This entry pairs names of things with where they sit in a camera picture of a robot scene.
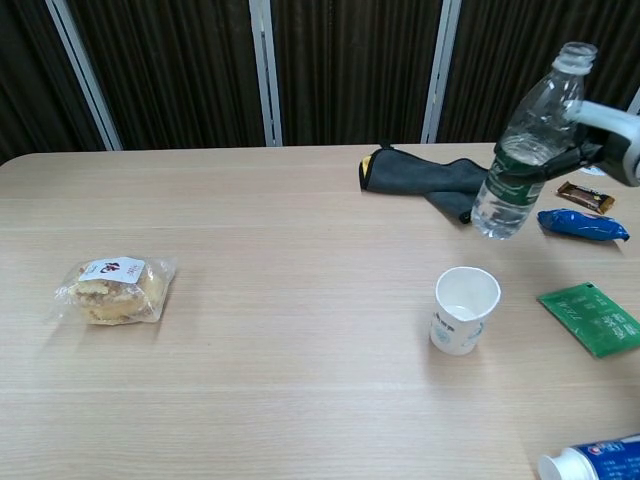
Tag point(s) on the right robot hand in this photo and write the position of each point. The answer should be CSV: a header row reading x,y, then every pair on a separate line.
x,y
617,140

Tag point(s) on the transparent plastic water bottle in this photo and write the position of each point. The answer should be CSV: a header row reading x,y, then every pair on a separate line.
x,y
535,130

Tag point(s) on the small white paper cup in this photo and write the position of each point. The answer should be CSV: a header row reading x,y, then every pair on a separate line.
x,y
457,330

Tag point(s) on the brown snack bar wrapper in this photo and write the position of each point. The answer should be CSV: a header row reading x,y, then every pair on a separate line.
x,y
585,196

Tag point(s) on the blue snack packet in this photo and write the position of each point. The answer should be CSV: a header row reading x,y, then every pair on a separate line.
x,y
575,224

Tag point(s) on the dark screen panel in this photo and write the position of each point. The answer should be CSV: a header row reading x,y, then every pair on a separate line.
x,y
500,50
30,75
355,70
175,70

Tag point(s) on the green tea sachet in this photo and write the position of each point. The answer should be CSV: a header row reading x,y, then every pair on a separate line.
x,y
595,320

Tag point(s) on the gray cloth with yellow edge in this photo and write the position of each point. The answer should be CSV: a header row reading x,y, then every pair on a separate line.
x,y
410,172

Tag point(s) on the blue white toothpaste tube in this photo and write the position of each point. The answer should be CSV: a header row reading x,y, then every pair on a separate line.
x,y
600,460

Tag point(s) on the pastry in clear bag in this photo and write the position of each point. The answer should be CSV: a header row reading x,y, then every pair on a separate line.
x,y
115,295

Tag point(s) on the white screen frame post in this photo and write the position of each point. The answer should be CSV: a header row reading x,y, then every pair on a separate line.
x,y
266,75
82,75
441,75
635,102

